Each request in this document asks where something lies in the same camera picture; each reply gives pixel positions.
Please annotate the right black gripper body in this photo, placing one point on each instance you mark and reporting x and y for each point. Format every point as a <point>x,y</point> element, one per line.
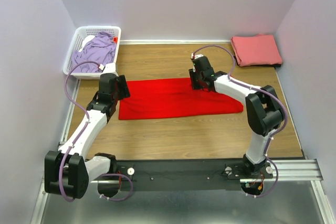
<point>198,78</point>

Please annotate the white plastic laundry basket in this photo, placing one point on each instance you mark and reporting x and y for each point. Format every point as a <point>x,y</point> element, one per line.
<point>88,70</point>

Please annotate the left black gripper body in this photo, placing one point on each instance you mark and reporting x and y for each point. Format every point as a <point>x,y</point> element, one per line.
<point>116,95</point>

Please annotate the aluminium frame rail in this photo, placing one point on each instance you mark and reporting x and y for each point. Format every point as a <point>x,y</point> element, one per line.
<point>294,195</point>

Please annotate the purple t shirt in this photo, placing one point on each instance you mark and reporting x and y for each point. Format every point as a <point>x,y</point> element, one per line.
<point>100,50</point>

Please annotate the white garment in basket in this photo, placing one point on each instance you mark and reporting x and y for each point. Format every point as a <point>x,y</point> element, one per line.
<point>85,41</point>

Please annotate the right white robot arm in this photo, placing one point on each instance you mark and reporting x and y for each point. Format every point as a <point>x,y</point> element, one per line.
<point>265,112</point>

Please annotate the red t shirt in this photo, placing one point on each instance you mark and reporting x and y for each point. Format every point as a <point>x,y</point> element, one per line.
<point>173,98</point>

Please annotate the folded pink t shirt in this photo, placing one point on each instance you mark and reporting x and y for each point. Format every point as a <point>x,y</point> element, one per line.
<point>255,45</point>

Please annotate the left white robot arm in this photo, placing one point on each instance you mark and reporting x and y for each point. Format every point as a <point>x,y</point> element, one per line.
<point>66,170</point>

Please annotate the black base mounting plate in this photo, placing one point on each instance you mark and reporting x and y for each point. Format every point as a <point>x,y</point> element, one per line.
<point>183,175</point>

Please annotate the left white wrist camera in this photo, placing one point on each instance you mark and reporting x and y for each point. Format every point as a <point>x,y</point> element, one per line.
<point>108,68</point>

